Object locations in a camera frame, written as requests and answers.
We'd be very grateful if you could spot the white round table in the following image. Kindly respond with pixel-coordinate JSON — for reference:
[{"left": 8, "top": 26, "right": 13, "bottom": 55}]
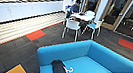
[{"left": 69, "top": 9, "right": 97, "bottom": 24}]

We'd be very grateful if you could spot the white kitchen counter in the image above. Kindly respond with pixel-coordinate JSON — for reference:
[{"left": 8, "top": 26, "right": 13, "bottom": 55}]
[{"left": 0, "top": 0, "right": 66, "bottom": 39}]

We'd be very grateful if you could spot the white chair blue seat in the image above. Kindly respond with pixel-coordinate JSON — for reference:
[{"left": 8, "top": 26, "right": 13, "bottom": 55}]
[{"left": 81, "top": 16, "right": 105, "bottom": 42}]

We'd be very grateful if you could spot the black garment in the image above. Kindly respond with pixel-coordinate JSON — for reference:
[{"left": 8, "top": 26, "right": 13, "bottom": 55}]
[{"left": 49, "top": 58, "right": 72, "bottom": 73}]

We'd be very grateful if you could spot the wooden door frame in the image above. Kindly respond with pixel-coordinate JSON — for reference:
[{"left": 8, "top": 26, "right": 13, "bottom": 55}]
[{"left": 100, "top": 0, "right": 133, "bottom": 34}]

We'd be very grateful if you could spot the person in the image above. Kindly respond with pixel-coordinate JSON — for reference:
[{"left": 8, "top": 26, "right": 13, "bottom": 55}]
[{"left": 69, "top": 0, "right": 84, "bottom": 16}]

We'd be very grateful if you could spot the blue sofa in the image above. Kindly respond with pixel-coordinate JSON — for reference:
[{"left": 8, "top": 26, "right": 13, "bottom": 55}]
[{"left": 32, "top": 32, "right": 133, "bottom": 73}]

